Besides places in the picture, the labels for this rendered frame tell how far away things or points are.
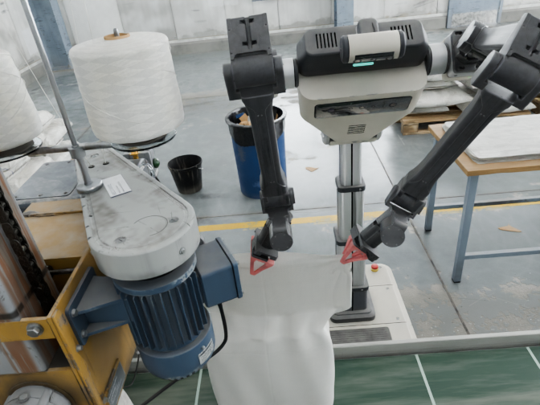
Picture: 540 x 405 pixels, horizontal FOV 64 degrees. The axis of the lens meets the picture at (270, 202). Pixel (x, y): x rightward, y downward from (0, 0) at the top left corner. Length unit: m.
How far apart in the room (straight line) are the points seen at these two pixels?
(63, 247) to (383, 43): 0.88
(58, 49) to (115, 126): 8.98
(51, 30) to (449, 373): 8.99
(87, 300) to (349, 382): 1.16
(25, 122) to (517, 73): 0.88
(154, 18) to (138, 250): 8.67
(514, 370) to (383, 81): 1.15
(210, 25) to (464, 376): 8.12
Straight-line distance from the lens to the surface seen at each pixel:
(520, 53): 0.94
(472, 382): 1.84
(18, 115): 0.89
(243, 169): 3.46
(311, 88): 1.36
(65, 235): 0.97
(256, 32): 0.84
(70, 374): 0.87
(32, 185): 1.23
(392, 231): 1.08
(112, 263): 0.72
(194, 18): 9.14
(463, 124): 0.98
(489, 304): 2.70
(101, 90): 0.76
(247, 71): 0.80
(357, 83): 1.38
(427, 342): 1.87
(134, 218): 0.78
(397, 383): 1.78
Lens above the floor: 1.80
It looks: 31 degrees down
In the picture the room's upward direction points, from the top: 6 degrees counter-clockwise
